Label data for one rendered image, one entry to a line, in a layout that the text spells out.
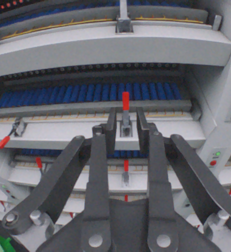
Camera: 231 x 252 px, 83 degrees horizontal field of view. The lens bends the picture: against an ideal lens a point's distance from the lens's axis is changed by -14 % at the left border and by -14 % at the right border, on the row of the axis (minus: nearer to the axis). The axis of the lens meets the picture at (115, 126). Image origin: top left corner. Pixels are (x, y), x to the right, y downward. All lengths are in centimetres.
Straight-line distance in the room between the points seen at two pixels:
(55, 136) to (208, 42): 35
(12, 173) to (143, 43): 58
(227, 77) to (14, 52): 37
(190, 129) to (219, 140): 7
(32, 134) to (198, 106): 40
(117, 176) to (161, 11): 44
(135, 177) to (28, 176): 36
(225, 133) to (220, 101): 9
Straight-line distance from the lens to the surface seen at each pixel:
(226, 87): 31
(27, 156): 59
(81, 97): 39
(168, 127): 35
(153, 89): 40
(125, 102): 29
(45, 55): 28
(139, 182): 48
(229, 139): 40
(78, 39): 25
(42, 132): 39
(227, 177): 59
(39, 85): 48
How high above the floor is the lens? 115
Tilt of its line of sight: 36 degrees down
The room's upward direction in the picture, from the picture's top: 3 degrees counter-clockwise
